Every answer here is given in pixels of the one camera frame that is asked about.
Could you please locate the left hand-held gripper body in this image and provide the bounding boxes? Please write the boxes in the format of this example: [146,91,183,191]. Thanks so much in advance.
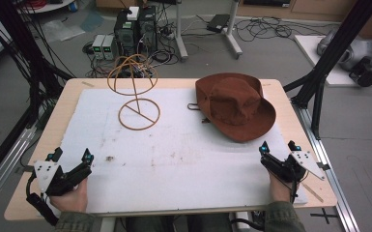
[33,159,94,197]

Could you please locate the person's right hand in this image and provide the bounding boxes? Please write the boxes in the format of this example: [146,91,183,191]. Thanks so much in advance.
[268,172,300,204]

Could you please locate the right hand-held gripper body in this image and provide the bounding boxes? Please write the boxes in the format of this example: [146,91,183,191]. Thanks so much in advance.
[259,150,327,184]

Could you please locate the tan wire hat stand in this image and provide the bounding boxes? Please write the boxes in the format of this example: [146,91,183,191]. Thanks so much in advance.
[106,53,161,131]

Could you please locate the clear plastic sheet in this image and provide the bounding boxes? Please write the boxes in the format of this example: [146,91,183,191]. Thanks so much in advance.
[41,18,87,43]

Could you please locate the person's left hand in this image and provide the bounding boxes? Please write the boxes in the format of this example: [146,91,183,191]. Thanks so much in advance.
[49,178,89,214]

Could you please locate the tangle of black cables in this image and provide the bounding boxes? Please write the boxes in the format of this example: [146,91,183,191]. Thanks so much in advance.
[233,14,327,44]

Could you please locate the white box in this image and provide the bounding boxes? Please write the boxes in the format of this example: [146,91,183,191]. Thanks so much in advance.
[127,6,140,21]

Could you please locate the grey bench power supply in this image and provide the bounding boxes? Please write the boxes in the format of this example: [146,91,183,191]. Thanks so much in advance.
[92,34,106,61]
[101,34,116,61]

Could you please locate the hand-held gripper cable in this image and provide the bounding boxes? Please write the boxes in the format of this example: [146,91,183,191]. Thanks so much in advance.
[288,180,300,205]
[25,173,60,227]

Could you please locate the right hand-held gripper cable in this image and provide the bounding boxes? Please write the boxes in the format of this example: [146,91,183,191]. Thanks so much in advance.
[288,180,300,205]

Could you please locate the black metal frame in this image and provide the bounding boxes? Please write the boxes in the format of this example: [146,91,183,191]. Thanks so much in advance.
[0,0,75,191]
[282,0,372,140]

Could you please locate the brown brimmed hat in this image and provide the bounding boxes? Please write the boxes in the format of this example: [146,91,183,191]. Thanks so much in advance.
[186,72,277,143]

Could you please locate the black computer tower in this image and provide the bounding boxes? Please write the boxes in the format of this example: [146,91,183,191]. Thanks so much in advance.
[113,9,140,56]
[137,5,158,55]

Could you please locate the white foam mat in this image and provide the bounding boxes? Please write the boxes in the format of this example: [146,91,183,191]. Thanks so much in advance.
[55,86,309,215]

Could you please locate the black flat box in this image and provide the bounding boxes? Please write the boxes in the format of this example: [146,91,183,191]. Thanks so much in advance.
[206,14,231,34]

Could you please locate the grey rounded shell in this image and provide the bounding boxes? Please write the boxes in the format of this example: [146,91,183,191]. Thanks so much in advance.
[316,29,372,73]

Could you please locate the black device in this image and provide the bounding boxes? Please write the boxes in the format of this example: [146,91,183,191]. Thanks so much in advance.
[348,55,372,88]

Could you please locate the left hand-held gripper cable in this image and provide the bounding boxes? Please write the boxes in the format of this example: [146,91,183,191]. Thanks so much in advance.
[25,173,60,227]

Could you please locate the wooden stick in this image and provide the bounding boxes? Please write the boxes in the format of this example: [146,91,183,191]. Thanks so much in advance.
[301,182,325,204]

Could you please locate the white table legs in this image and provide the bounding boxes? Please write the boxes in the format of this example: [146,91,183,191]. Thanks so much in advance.
[173,0,243,63]

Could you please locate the aluminium rail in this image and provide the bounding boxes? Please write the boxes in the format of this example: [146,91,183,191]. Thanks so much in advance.
[294,104,361,232]
[0,126,38,217]

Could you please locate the white board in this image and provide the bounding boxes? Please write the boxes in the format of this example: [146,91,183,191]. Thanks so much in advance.
[294,34,372,88]

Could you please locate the black cable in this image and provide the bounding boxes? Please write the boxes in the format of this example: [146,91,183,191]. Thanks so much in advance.
[229,217,266,232]

